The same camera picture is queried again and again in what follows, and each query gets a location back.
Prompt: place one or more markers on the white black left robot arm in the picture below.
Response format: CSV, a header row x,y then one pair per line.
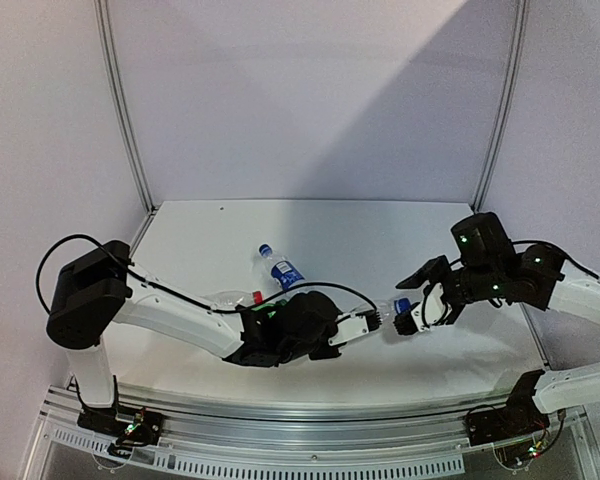
x,y
101,288

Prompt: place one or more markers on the green plastic bottle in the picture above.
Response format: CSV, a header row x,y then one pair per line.
x,y
271,308

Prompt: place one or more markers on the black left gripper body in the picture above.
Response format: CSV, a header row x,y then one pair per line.
x,y
331,355

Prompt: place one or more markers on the left aluminium corner post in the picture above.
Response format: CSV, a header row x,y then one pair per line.
x,y
116,87

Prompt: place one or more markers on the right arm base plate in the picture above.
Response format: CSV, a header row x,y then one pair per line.
x,y
487,424

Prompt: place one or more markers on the aluminium corner post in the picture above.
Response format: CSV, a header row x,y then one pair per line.
x,y
496,138
116,87

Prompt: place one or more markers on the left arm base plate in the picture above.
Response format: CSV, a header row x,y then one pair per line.
x,y
130,427

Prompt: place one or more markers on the clear Pepsi bottle blue label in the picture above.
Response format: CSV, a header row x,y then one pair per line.
x,y
384,311

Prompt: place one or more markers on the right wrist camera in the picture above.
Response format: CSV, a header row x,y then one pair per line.
x,y
416,319

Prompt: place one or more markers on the aluminium front rail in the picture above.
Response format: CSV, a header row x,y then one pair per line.
x,y
212,439

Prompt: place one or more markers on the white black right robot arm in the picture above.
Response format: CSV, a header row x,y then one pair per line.
x,y
489,269

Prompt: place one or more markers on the blue Pepsi bottle cap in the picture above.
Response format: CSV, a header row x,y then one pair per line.
x,y
401,305

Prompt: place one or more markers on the clear bottle small blue label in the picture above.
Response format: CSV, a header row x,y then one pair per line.
x,y
277,268

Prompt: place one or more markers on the clear bottle red label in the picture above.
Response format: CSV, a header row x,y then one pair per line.
x,y
230,300

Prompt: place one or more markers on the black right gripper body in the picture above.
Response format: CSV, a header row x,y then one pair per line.
x,y
471,282

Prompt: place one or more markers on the right aluminium corner post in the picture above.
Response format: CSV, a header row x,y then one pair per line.
x,y
496,138

